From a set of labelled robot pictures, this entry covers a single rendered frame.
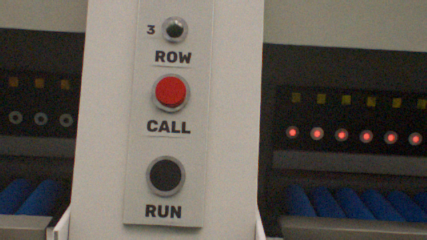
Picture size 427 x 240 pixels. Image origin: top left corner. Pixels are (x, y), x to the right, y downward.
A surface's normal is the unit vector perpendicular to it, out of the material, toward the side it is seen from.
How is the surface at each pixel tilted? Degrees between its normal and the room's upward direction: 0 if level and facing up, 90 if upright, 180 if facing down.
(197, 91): 90
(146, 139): 90
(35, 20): 111
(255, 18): 90
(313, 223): 21
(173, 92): 90
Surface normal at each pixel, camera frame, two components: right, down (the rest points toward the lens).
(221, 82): 0.03, -0.14
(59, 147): 0.01, 0.22
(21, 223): 0.06, -0.97
